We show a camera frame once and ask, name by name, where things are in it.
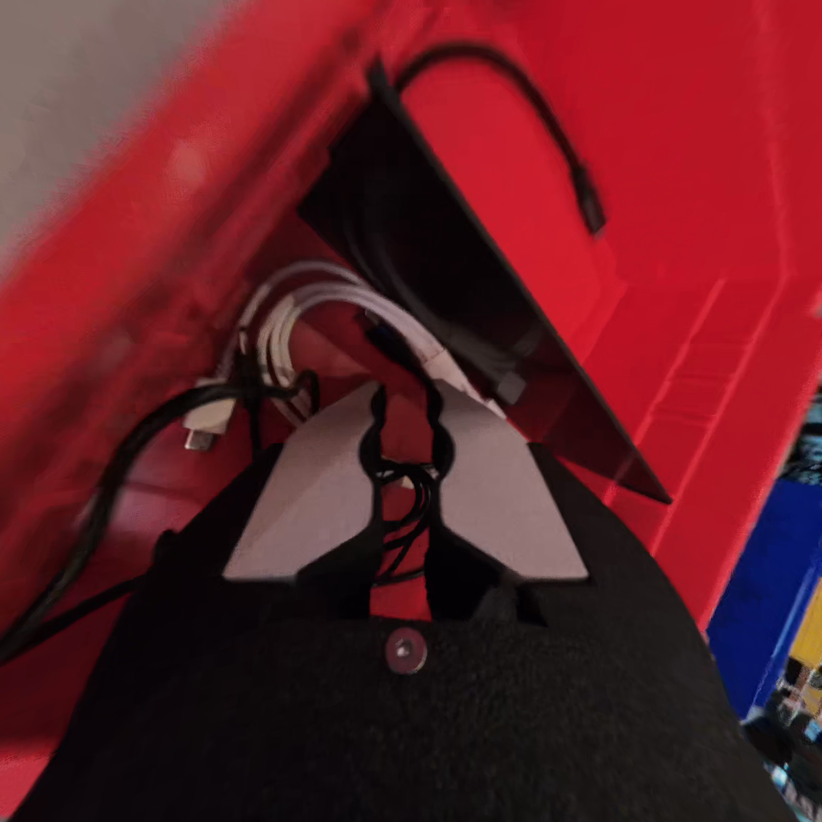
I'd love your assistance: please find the black adapter cable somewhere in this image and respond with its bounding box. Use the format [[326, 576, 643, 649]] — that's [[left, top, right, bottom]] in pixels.
[[393, 42, 608, 237]]

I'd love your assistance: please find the black flat panel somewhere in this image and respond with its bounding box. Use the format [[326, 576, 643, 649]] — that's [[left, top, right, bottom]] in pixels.
[[297, 58, 674, 505]]

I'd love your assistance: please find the blue plastic bin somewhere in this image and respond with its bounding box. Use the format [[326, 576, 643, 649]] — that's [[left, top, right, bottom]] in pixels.
[[706, 472, 822, 723]]

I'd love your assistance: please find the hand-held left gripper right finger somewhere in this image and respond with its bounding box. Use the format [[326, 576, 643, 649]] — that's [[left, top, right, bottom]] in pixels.
[[424, 385, 590, 582]]

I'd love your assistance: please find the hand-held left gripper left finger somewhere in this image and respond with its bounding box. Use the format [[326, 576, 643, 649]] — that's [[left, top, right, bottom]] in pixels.
[[221, 379, 389, 582]]

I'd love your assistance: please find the black usb cable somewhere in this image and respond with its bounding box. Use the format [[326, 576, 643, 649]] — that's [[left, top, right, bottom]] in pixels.
[[0, 369, 322, 665]]

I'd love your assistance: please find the white cable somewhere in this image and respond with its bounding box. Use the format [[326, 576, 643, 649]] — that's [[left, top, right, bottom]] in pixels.
[[183, 260, 511, 453]]

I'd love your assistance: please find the red plastic bin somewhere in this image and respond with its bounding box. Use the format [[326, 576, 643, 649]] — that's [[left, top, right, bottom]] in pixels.
[[0, 0, 822, 804]]

